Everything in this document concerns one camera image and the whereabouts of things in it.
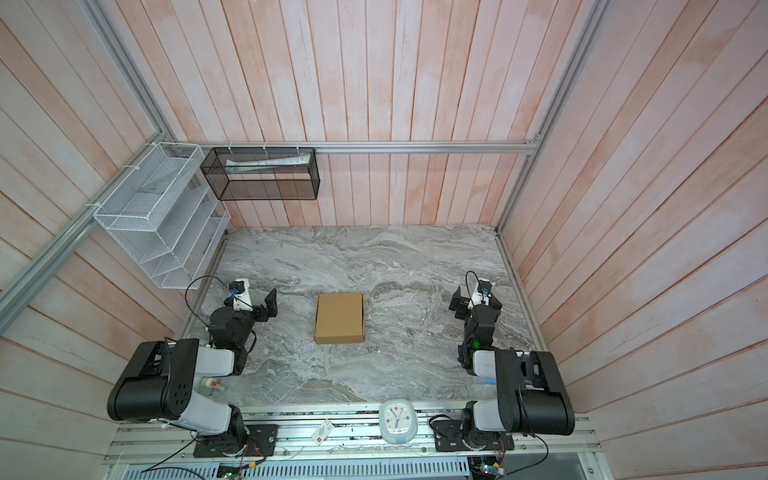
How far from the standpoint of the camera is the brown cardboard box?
2.93 ft

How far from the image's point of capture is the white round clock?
74 centimetres

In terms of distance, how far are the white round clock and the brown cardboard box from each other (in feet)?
0.70
